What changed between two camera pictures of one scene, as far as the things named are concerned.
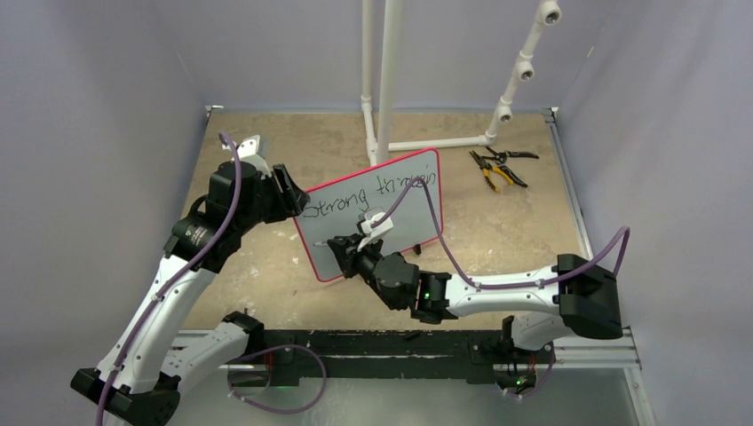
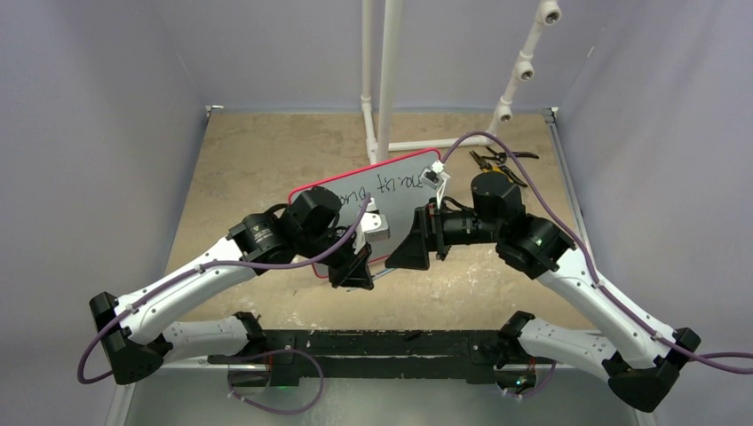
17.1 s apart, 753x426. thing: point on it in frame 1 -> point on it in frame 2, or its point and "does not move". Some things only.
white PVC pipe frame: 379,147 does not move
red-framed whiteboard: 334,208 does not move
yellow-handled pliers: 487,168 does not move
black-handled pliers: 500,158 does not move
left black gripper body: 271,205 -> 341,270
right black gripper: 347,254 -> 425,235
